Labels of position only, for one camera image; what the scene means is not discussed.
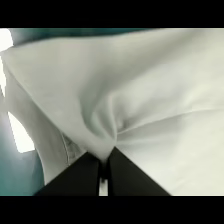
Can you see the white shirt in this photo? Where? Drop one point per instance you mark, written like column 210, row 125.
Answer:
column 140, row 90

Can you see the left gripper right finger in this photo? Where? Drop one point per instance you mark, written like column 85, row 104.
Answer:
column 130, row 178

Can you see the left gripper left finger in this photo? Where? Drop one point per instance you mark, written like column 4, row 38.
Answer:
column 78, row 178

